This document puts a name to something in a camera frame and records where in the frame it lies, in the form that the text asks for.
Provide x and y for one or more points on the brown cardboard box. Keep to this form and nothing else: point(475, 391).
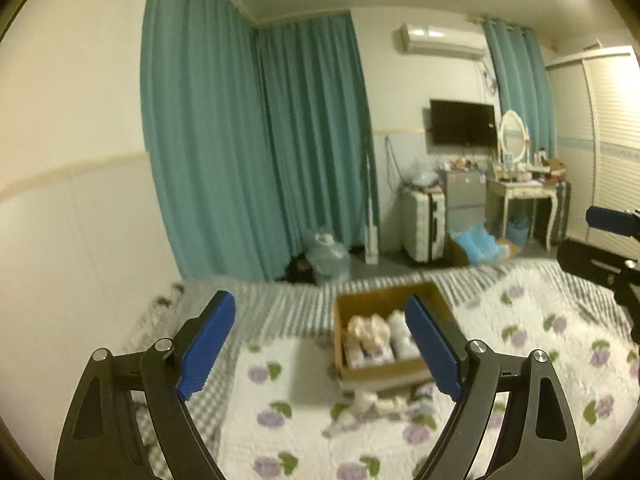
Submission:
point(380, 377)

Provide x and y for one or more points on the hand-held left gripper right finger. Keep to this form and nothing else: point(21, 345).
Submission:
point(432, 345)

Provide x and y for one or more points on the small grey fridge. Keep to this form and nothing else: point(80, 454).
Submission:
point(465, 195)

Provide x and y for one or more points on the blue plastic bag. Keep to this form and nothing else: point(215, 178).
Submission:
point(477, 242)

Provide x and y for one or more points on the white soft cloth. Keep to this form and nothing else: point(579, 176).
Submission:
point(401, 335)
point(345, 422)

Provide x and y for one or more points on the blue basket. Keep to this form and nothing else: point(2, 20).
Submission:
point(517, 232)

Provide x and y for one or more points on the white upright stand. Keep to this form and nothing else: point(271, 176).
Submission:
point(372, 240)

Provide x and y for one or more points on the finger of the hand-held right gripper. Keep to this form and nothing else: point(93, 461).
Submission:
point(582, 260)
point(607, 217)

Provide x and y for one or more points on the narrow teal curtain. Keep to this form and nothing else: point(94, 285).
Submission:
point(522, 90)

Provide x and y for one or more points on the white slatted wardrobe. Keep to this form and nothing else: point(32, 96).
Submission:
point(610, 150)

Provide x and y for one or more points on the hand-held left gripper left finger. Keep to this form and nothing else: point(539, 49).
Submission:
point(210, 345)

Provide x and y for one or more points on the wide teal curtain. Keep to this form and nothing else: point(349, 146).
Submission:
point(200, 135)

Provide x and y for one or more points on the white suitcase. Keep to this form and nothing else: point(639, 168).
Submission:
point(420, 225)

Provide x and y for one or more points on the small white sock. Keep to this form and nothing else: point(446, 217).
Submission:
point(364, 400)

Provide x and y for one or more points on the black wall television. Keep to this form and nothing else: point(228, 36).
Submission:
point(462, 122)

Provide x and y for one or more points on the white oval vanity mirror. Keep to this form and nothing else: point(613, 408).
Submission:
point(513, 132)

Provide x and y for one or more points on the open floor cardboard box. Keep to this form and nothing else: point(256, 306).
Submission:
point(511, 249)

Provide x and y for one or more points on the clear plastic bag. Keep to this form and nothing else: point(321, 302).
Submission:
point(422, 176)

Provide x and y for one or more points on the floral white quilt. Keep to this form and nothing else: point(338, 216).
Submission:
point(300, 440)

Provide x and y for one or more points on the clear water jug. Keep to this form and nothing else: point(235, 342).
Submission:
point(327, 257)

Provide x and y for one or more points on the teal corner curtain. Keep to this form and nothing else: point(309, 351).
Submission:
point(315, 135)

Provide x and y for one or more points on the clutter of vanity items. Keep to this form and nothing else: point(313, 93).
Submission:
point(545, 169)

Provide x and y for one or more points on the beige soft plush cloth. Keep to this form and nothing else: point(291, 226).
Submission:
point(367, 332)

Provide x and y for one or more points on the dark floor item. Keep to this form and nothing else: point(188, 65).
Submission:
point(300, 267)

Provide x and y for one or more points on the white air conditioner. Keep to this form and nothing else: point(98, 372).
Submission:
point(440, 39)

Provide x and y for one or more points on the white dressing table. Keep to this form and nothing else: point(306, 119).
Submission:
point(520, 191)

